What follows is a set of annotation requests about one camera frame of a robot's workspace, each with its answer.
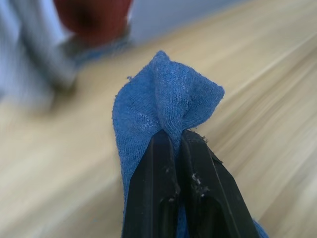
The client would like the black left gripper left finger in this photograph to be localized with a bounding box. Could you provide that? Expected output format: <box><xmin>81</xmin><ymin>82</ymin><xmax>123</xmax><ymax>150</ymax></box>
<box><xmin>123</xmin><ymin>129</ymin><xmax>180</xmax><ymax>238</ymax></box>

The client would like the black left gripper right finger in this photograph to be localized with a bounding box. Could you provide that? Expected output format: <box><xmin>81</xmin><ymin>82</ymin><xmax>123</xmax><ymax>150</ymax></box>
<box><xmin>176</xmin><ymin>130</ymin><xmax>258</xmax><ymax>238</ymax></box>

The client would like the blue knit sock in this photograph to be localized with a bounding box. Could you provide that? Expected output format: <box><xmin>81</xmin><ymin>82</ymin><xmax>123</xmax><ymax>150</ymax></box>
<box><xmin>112</xmin><ymin>50</ymin><xmax>271</xmax><ymax>238</ymax></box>

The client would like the dark red sock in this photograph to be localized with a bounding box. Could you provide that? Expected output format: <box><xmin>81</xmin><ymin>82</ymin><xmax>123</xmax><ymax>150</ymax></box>
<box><xmin>53</xmin><ymin>0</ymin><xmax>134</xmax><ymax>43</ymax></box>

